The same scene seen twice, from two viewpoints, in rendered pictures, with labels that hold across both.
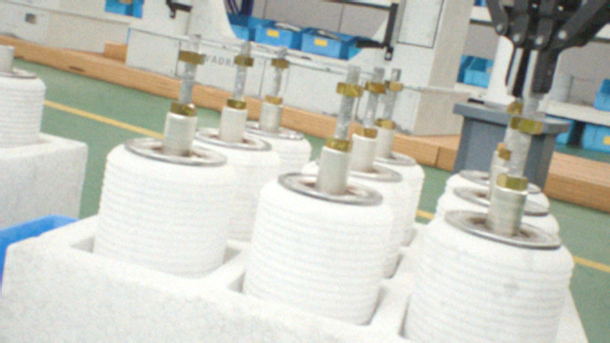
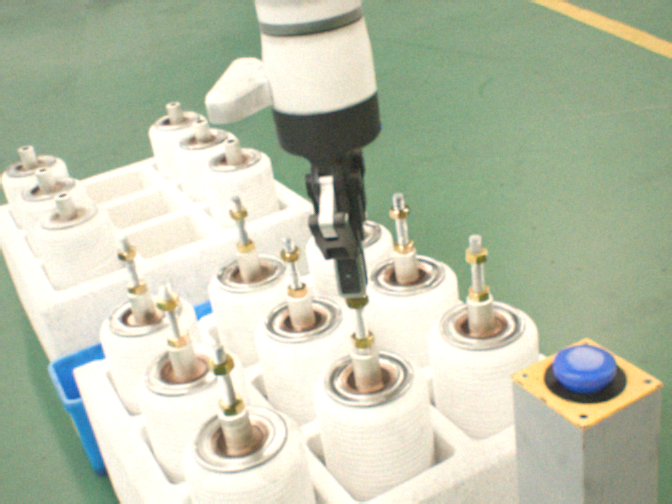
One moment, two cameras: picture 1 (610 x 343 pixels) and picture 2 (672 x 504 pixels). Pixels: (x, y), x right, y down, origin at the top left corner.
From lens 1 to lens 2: 0.75 m
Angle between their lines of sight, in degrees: 52
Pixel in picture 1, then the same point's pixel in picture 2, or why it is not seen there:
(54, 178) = (276, 244)
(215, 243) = not seen: hidden behind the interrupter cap
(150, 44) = not seen: outside the picture
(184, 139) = (136, 310)
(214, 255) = not seen: hidden behind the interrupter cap
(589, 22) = (323, 248)
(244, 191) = (239, 326)
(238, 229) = (246, 352)
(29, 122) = (250, 202)
